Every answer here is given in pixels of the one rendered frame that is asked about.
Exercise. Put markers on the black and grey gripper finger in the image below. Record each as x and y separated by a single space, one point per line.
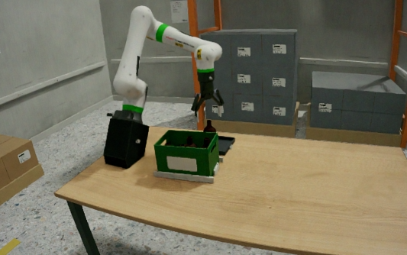
195 106
219 103

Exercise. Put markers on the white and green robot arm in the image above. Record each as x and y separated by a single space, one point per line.
135 91

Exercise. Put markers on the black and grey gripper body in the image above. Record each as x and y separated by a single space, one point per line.
206 88

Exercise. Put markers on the green bottle crate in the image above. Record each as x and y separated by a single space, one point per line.
188 160

